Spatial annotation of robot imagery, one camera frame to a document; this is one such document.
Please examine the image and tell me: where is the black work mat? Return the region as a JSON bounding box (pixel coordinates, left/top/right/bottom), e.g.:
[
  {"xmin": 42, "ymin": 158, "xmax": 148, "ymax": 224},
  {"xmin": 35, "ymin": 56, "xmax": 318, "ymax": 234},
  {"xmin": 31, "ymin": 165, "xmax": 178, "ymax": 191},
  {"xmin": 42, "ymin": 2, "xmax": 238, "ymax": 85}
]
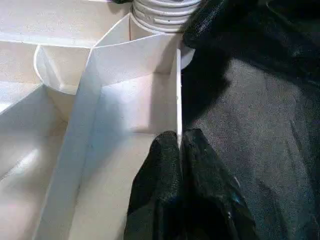
[{"xmin": 180, "ymin": 0, "xmax": 320, "ymax": 240}]

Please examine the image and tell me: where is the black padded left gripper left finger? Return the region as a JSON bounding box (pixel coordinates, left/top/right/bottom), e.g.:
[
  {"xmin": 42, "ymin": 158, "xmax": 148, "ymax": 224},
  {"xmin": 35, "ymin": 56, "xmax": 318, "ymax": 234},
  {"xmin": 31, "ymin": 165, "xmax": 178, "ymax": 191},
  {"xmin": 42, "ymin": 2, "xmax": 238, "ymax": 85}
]
[{"xmin": 123, "ymin": 131, "xmax": 183, "ymax": 240}]

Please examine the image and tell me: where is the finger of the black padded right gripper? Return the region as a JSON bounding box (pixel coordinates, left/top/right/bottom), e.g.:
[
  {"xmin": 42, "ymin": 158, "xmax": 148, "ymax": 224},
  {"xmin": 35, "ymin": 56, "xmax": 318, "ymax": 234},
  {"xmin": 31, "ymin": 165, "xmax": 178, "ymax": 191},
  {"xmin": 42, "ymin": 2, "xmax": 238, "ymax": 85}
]
[{"xmin": 182, "ymin": 0, "xmax": 236, "ymax": 51}]

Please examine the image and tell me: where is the white plastic table leg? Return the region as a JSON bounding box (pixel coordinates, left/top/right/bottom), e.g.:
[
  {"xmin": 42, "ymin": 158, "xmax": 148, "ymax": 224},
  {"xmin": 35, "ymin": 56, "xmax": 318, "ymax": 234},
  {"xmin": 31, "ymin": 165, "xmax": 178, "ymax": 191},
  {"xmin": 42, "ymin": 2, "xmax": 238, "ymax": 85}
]
[{"xmin": 131, "ymin": 0, "xmax": 203, "ymax": 33}]

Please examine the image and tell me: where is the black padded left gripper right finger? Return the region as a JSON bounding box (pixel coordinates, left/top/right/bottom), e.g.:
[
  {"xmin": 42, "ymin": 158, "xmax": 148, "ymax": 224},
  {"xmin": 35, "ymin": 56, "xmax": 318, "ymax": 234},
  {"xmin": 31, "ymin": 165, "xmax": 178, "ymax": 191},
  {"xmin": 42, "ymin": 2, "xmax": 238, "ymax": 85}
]
[{"xmin": 180, "ymin": 129, "xmax": 261, "ymax": 240}]

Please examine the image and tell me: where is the white plastic table top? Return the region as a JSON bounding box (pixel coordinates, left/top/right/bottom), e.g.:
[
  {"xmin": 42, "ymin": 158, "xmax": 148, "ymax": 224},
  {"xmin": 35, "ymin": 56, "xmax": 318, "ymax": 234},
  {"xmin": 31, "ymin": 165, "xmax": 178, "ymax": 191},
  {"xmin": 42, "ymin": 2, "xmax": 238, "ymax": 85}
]
[{"xmin": 0, "ymin": 0, "xmax": 196, "ymax": 240}]

